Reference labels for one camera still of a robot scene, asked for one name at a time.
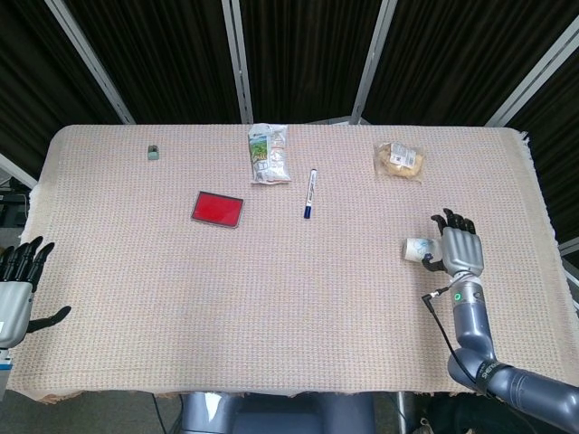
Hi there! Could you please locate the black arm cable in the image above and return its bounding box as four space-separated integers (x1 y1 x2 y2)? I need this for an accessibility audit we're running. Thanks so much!
421 285 488 394

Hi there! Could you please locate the pink woven tablecloth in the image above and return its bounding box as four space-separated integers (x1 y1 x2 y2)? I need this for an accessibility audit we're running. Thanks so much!
0 123 579 405

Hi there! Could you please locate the white paper cup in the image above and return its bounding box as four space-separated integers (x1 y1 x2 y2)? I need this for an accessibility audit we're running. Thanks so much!
403 236 443 264

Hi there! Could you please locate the red ink pad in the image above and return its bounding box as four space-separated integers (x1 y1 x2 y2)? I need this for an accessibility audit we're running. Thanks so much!
190 190 245 229

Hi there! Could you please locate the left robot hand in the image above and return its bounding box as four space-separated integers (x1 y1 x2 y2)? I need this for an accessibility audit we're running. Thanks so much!
0 236 72 349

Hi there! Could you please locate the grey robot torso base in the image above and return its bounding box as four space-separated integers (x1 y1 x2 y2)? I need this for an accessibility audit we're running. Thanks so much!
179 392 377 434

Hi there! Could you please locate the bread in clear wrapper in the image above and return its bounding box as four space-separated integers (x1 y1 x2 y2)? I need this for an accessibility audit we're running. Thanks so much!
373 141 427 183

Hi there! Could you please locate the blue white marker pen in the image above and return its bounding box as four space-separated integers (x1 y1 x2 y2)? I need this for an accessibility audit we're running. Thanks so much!
302 168 318 221

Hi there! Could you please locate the grey metal partition frame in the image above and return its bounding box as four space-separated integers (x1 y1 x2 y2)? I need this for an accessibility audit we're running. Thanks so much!
482 17 579 127
220 0 254 124
43 0 136 126
350 0 399 125

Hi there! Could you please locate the black floor cable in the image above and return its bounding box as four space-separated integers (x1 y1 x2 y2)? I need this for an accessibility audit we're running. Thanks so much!
151 392 163 434

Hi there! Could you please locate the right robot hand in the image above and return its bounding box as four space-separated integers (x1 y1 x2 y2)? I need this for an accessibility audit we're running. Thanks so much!
419 208 485 278

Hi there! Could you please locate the white green snack bag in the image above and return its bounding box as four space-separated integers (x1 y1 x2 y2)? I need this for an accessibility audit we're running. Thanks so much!
247 122 292 185

